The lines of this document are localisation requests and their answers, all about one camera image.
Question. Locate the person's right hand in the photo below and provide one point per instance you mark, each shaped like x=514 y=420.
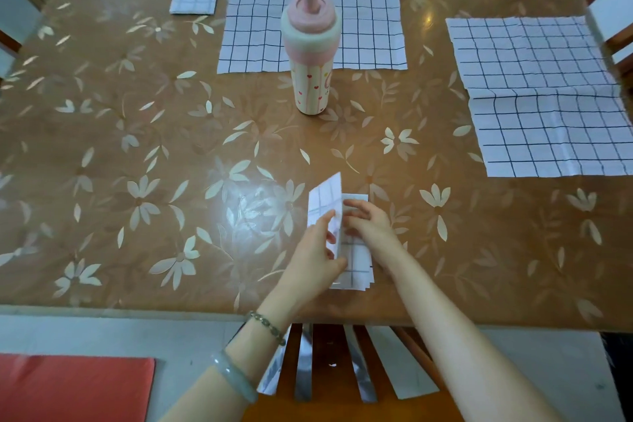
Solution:
x=378 y=236

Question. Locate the person's left hand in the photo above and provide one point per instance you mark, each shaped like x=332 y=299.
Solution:
x=309 y=268

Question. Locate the person's right forearm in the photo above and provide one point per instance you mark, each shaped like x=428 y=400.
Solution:
x=470 y=352

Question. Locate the person's left forearm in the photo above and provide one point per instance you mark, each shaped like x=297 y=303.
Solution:
x=222 y=387

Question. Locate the person's grey trousers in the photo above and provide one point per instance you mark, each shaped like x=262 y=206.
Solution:
x=304 y=367

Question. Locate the wooden dining chair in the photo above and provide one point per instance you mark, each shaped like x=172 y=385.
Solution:
x=620 y=43
x=331 y=387

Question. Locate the pale jade bangle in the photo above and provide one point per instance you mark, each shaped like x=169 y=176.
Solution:
x=237 y=379

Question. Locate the cream bottle with pink lid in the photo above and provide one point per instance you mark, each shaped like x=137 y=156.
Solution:
x=311 y=85

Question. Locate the brown floral wooden table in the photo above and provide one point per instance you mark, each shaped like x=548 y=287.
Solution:
x=148 y=140

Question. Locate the red floor mat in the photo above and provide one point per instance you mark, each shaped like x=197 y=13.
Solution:
x=74 y=387

